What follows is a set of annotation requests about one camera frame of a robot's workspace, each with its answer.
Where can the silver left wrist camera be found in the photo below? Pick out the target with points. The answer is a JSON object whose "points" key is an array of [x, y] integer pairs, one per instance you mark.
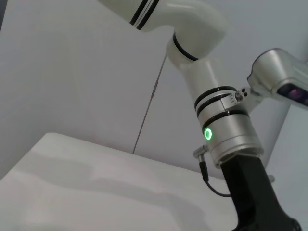
{"points": [[276, 69]]}

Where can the white and silver left arm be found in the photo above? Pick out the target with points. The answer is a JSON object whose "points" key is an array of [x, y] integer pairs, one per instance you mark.
{"points": [[209, 79]]}

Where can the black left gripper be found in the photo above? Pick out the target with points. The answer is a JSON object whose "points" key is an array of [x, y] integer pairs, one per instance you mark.
{"points": [[252, 197]]}

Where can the small silver left wrist stub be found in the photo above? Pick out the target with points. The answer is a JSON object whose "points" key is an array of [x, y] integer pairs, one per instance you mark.
{"points": [[272, 178]]}

